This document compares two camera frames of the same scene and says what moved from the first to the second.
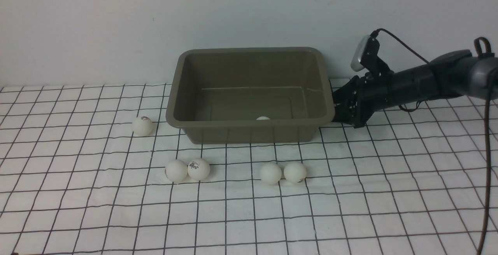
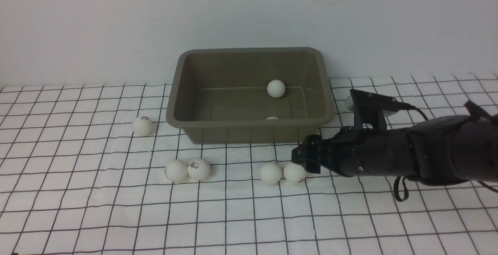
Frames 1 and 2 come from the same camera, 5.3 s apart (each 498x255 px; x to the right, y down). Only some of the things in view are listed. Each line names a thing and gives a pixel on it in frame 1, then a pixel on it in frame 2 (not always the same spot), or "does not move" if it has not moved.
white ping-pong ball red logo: [199, 169] does not move
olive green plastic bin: [250, 95] does not move
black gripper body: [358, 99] → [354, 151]
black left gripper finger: [344, 95] → [314, 146]
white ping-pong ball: [295, 171] does not move
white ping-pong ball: [270, 173] does not move
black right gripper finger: [346, 111] → [311, 157]
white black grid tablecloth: [96, 169] does not move
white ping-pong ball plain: [176, 171] does not move
